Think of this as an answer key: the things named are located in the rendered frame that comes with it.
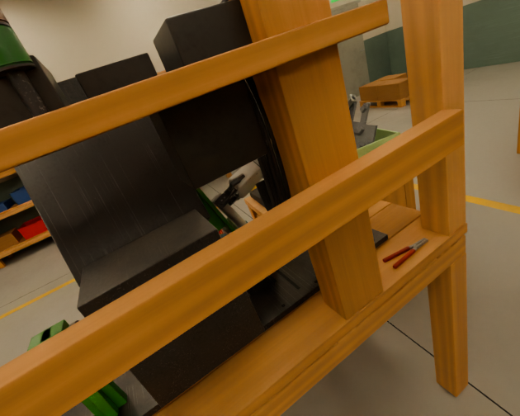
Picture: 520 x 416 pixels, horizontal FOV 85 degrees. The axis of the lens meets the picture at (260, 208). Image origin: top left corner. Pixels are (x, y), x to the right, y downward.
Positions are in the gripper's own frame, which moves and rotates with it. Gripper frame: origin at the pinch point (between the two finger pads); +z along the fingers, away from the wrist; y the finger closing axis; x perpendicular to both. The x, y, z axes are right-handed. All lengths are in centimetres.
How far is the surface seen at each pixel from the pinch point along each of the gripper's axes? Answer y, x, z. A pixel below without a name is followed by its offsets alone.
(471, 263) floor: -108, 109, -92
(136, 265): 23.5, 4.8, 25.2
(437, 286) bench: -26, 70, -32
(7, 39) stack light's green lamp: 58, -12, 11
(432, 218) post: -6, 51, -41
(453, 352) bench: -45, 96, -22
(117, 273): 23.6, 3.2, 28.9
